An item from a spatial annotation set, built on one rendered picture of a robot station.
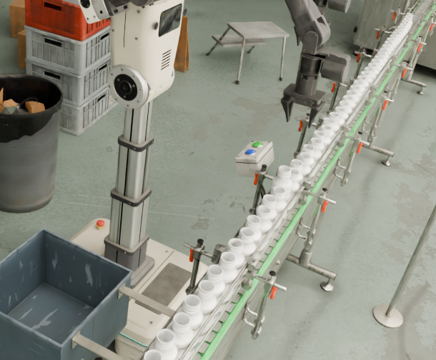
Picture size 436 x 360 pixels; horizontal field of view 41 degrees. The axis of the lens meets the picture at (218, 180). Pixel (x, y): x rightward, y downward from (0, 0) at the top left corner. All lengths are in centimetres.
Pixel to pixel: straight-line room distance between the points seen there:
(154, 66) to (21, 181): 142
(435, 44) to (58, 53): 362
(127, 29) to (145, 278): 115
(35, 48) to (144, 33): 206
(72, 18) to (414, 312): 254
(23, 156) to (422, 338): 219
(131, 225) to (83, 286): 64
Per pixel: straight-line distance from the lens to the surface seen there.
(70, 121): 401
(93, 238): 281
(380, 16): 607
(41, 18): 385
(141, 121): 217
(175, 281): 264
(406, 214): 396
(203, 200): 355
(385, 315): 316
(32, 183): 325
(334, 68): 154
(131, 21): 195
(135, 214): 238
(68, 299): 188
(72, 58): 381
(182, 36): 492
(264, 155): 194
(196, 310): 131
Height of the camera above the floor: 211
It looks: 34 degrees down
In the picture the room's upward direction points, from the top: 11 degrees clockwise
